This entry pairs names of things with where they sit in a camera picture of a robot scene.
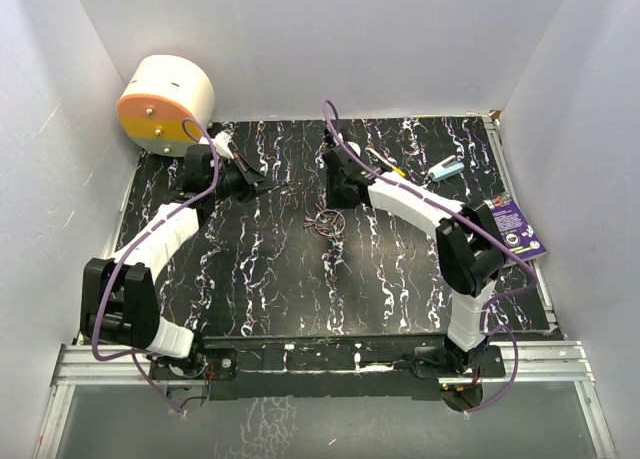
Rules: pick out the light blue mini stapler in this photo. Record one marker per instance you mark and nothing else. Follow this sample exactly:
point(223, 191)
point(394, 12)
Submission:
point(445, 169)

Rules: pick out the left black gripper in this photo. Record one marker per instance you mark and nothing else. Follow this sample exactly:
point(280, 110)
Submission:
point(255, 182)

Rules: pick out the metal keyring with clips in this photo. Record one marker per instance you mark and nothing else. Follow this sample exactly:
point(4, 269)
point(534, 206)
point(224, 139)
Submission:
point(328, 223)

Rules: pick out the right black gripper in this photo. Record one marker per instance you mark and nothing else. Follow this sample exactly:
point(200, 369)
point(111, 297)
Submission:
point(333, 200)

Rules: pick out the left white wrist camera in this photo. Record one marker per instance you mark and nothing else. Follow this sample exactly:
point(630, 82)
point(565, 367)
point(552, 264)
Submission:
point(221, 143)

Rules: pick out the white pen yellow tip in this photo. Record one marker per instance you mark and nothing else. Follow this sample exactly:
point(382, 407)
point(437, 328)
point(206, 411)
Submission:
point(382, 159)

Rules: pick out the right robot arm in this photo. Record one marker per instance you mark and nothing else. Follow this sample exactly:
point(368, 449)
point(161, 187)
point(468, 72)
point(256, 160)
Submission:
point(467, 242)

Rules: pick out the white cylindrical drawer box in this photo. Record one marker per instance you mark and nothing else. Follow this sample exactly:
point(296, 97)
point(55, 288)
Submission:
point(163, 91)

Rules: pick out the purple booklet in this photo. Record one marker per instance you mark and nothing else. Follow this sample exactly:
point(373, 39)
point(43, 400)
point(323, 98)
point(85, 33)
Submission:
point(517, 233)

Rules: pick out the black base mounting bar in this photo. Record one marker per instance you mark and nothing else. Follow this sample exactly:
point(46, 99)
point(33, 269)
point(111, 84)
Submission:
point(419, 366)

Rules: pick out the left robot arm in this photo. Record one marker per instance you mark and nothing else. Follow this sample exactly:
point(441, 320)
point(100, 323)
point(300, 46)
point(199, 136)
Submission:
point(119, 304)

